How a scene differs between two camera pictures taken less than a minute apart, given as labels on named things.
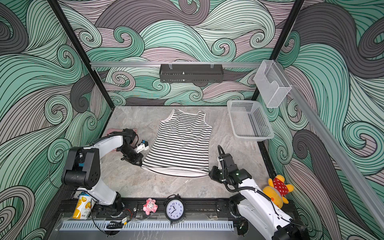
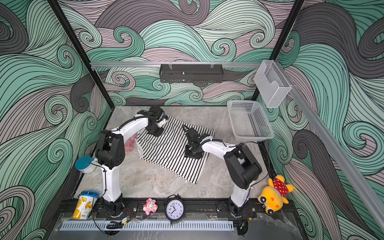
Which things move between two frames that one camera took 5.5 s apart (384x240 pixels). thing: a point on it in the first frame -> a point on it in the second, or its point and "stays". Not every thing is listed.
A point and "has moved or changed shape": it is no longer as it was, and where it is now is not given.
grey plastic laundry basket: x=249 y=120 stays
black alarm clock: x=175 y=208 stays
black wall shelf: x=211 y=73 stays
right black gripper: x=213 y=174 -> x=187 y=147
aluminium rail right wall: x=341 y=160 stays
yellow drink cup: x=83 y=208 stays
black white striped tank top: x=181 y=146 has moved or changed shape
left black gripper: x=139 y=157 -> x=157 y=134
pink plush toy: x=150 y=206 stays
